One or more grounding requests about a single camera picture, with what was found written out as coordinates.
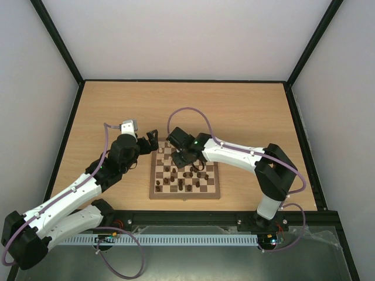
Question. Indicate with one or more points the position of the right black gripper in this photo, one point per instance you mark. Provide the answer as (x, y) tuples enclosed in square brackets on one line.
[(181, 159)]

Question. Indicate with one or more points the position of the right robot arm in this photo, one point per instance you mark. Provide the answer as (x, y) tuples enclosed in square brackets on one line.
[(272, 168)]

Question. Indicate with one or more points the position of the wooden chess board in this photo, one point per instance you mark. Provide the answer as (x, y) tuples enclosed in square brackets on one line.
[(201, 181)]

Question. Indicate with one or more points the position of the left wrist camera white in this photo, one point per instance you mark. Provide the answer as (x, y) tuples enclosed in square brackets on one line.
[(129, 127)]

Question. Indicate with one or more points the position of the light blue cable duct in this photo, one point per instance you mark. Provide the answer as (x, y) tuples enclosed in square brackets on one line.
[(164, 240)]

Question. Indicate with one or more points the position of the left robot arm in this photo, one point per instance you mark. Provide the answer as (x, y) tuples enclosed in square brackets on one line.
[(27, 238)]

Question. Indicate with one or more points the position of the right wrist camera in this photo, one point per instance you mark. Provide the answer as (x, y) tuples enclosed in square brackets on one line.
[(179, 139)]

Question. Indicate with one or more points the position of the black aluminium frame rail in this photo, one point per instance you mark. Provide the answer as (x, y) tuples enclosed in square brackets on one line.
[(244, 221)]

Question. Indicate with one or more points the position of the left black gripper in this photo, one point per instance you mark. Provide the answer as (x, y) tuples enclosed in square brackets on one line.
[(146, 148)]

